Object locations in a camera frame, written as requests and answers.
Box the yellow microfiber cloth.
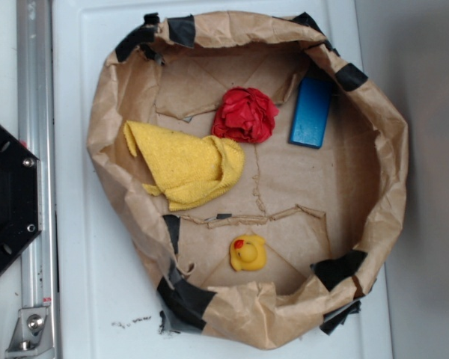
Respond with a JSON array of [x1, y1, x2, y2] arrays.
[[123, 121, 245, 212]]

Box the red crumpled cloth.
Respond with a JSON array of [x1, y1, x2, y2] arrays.
[[211, 88, 279, 144]]

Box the brown paper bag basin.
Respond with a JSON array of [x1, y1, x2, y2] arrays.
[[87, 11, 409, 349]]

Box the yellow rubber duck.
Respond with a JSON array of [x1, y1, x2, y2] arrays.
[[230, 235, 267, 271]]

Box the blue rectangular block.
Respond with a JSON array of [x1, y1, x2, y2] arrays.
[[289, 77, 333, 149]]

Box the aluminium extrusion rail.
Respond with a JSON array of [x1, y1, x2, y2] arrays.
[[16, 1, 62, 358]]

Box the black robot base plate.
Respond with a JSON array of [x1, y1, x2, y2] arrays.
[[0, 124, 41, 276]]

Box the metal corner bracket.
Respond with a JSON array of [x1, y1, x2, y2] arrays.
[[4, 307, 55, 358]]

